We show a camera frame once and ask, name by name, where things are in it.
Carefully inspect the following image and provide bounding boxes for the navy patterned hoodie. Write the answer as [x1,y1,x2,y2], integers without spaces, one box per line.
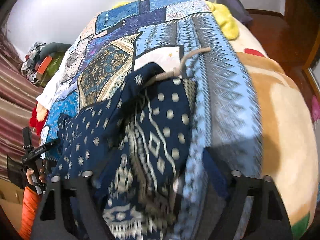
[52,48,210,239]

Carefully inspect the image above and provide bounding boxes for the orange sleeve forearm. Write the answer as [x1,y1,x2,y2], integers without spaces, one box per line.
[19,186,42,240]

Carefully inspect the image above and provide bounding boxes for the clutter pile of clothes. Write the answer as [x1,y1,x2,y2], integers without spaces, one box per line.
[21,42,71,83]

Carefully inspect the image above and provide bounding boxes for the person left hand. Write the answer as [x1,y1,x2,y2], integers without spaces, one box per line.
[26,166,47,186]

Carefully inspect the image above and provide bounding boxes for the red plush toy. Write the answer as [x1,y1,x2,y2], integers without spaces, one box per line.
[29,102,48,136]

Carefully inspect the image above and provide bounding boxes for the striped red gold curtain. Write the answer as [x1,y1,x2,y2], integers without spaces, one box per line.
[1,32,42,180]

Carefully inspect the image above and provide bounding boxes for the white sheet on bed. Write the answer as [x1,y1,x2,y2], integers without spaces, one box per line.
[36,70,63,110]

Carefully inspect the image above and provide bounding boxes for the green storage box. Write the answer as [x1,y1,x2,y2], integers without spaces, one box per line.
[36,52,65,88]

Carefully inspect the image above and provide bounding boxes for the orange box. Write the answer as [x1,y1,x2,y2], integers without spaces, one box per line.
[37,56,53,75]

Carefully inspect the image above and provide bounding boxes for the beige fleece blanket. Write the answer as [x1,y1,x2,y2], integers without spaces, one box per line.
[230,19,318,239]

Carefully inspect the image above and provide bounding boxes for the blue patchwork bedspread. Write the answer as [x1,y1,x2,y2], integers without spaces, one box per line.
[38,0,263,239]

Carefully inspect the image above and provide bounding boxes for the brown wooden door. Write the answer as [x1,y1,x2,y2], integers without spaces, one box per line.
[245,0,320,86]

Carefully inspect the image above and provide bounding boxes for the yellow plush blanket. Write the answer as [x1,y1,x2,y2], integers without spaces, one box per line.
[206,1,239,40]

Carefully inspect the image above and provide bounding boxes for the purple grey backpack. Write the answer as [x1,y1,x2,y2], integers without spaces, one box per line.
[216,0,253,27]

